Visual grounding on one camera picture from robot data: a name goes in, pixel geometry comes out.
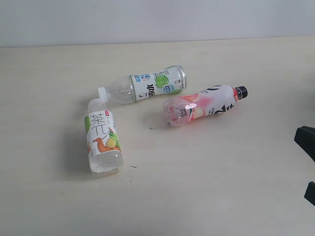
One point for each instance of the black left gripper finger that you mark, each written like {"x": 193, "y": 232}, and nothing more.
{"x": 305, "y": 138}

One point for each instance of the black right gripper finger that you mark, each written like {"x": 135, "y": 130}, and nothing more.
{"x": 310, "y": 193}

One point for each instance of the pink peach bottle black cap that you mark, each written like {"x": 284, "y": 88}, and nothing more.
{"x": 218, "y": 99}

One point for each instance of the lime label clear bottle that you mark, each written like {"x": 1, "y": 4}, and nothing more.
{"x": 134, "y": 88}

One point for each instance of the tea bottle with camel label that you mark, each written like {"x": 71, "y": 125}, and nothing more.
{"x": 104, "y": 149}

